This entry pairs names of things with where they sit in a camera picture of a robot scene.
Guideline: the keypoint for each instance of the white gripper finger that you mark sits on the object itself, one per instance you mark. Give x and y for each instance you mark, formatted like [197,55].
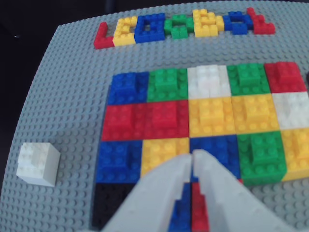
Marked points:
[231,205]
[144,205]

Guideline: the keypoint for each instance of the white brick cube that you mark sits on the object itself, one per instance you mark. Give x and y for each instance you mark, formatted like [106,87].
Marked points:
[36,164]
[208,82]
[293,111]

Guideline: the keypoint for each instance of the black brick cube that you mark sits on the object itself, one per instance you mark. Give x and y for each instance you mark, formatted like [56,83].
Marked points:
[108,205]

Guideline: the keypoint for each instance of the blue brick cube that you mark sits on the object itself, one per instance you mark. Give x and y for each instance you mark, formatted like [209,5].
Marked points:
[128,89]
[181,212]
[222,149]
[116,162]

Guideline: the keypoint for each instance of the yellow brick cube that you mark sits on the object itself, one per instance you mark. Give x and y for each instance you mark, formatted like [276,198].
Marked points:
[254,114]
[297,154]
[211,117]
[161,152]

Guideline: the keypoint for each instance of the green brick cube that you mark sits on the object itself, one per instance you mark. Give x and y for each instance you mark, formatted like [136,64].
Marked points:
[166,84]
[248,79]
[262,157]

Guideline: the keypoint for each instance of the grey studded baseplate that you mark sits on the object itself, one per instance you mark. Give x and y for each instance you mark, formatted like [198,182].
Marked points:
[72,96]

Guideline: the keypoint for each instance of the yellow brick letter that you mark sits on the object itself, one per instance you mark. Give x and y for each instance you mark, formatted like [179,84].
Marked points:
[124,38]
[200,29]

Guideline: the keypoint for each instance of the blue brick letter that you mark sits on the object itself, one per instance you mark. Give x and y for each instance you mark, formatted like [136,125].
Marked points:
[237,30]
[149,37]

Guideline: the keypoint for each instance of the red brick letter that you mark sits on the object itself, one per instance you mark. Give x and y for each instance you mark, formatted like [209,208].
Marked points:
[102,42]
[264,27]

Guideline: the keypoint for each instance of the green brick letter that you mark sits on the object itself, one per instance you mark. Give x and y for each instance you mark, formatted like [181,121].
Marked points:
[179,33]

